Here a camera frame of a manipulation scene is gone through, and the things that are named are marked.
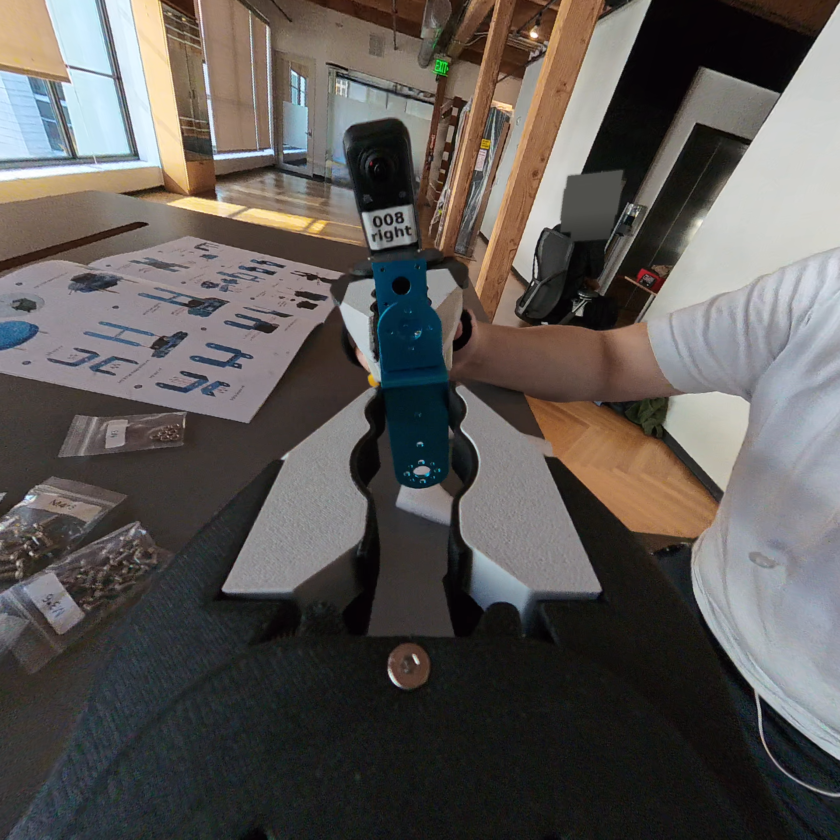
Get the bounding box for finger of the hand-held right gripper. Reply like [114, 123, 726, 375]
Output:
[425, 262, 467, 371]
[335, 274, 380, 368]

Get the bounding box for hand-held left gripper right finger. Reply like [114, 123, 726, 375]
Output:
[446, 384, 606, 636]

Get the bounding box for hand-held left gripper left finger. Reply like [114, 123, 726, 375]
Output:
[222, 386, 387, 636]

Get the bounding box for blue metal bracket assembly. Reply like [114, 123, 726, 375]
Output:
[369, 252, 455, 491]

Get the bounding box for person's right forearm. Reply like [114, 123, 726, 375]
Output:
[448, 320, 685, 404]

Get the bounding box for dark grey desk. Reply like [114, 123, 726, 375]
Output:
[0, 190, 657, 840]

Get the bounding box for glass door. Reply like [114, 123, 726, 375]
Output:
[276, 52, 316, 179]

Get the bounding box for black backpack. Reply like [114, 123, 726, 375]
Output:
[515, 226, 578, 324]

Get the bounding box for leaning dark panels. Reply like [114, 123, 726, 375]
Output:
[453, 98, 513, 258]

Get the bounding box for green cloth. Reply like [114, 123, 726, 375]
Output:
[623, 397, 670, 439]

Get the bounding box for window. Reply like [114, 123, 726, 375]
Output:
[0, 0, 140, 165]
[197, 0, 273, 155]

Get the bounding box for clear bag of round nuts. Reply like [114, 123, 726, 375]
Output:
[58, 411, 188, 459]

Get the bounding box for large clear bag of screws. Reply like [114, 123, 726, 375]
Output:
[0, 521, 173, 676]
[0, 476, 127, 585]

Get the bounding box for printed instruction sheet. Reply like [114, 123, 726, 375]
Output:
[0, 235, 347, 424]

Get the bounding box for tan roller blind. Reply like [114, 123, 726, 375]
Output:
[0, 0, 72, 84]

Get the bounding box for person's dark trousers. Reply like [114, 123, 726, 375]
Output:
[656, 541, 840, 840]

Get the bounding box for wooden post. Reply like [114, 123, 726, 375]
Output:
[436, 0, 519, 257]
[476, 0, 605, 320]

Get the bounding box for metal ventilation duct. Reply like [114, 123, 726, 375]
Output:
[420, 0, 454, 67]

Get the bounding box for thin white cord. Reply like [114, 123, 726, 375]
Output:
[753, 689, 840, 790]

